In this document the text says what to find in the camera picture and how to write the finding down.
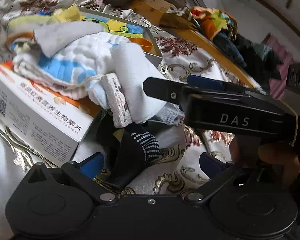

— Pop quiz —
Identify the grey face mask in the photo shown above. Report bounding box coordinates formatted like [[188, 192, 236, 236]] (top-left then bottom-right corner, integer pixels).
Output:
[[153, 102, 185, 125]]

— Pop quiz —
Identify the white patterned sponge cloth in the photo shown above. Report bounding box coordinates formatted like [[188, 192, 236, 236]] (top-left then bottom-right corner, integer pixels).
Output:
[[101, 73, 133, 128]]

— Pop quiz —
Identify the dark dotted sock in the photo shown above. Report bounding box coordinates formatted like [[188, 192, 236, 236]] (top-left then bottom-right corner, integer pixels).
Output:
[[106, 124, 161, 189]]

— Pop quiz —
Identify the white blue padded cloth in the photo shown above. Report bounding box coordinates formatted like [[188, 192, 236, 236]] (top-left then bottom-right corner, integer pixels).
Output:
[[13, 32, 130, 100]]

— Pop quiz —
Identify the grey white thin cloth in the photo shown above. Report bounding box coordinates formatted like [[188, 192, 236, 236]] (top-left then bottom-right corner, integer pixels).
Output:
[[33, 21, 105, 57]]

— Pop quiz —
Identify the striped yellow orange towel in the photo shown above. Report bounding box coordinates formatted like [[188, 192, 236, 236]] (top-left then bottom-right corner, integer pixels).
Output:
[[5, 5, 83, 54]]

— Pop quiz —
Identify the person's right hand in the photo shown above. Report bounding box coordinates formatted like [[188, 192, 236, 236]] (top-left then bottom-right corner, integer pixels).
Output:
[[229, 137, 300, 186]]

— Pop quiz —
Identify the floral satin bedspread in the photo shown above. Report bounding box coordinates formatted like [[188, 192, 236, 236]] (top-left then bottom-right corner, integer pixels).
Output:
[[0, 0, 261, 240]]

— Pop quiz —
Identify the wooden side ledge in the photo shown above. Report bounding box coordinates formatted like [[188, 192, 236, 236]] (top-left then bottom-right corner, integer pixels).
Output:
[[169, 28, 257, 90]]

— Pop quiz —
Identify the orange plastic cup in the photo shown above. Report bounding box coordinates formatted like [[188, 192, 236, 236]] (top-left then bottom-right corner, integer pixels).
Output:
[[129, 37, 153, 53]]

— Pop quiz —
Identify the dark clothes pile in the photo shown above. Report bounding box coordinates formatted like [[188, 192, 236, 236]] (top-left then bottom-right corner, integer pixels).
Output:
[[213, 31, 282, 83]]

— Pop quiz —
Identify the white orange tablet box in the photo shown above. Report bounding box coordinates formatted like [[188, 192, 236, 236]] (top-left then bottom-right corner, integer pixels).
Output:
[[0, 62, 100, 166]]

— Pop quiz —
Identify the colourful cartoon blanket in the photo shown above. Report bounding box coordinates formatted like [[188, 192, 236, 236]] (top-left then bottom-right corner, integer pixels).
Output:
[[159, 7, 238, 41]]

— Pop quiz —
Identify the pink curtain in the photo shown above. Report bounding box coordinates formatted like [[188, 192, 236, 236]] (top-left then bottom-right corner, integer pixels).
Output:
[[262, 33, 297, 99]]

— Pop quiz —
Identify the grey tray with cartoon drawing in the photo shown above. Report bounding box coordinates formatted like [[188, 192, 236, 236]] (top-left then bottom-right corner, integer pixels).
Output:
[[0, 6, 162, 67]]

